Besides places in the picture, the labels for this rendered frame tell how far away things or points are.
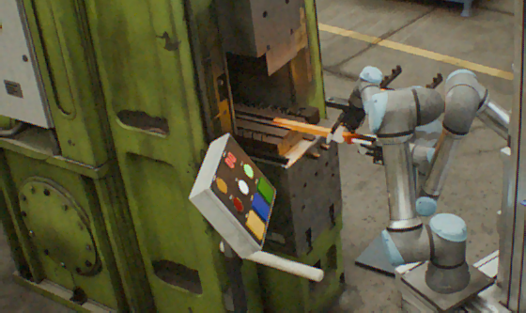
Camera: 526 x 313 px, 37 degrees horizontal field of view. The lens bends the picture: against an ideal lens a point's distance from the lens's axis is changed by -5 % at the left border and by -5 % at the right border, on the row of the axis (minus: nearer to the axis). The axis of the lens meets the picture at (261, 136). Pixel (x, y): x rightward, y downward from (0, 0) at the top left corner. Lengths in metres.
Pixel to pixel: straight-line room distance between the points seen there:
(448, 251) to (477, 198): 1.96
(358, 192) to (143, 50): 1.97
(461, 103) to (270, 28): 0.76
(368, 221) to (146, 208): 1.40
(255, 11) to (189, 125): 0.46
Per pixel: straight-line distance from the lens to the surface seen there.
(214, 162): 2.65
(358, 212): 4.38
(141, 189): 3.34
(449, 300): 2.59
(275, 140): 3.15
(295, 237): 3.29
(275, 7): 2.96
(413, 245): 2.49
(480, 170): 4.71
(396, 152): 2.44
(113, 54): 3.07
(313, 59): 3.54
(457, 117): 2.68
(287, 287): 3.52
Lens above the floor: 2.55
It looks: 29 degrees down
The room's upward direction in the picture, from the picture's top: 8 degrees counter-clockwise
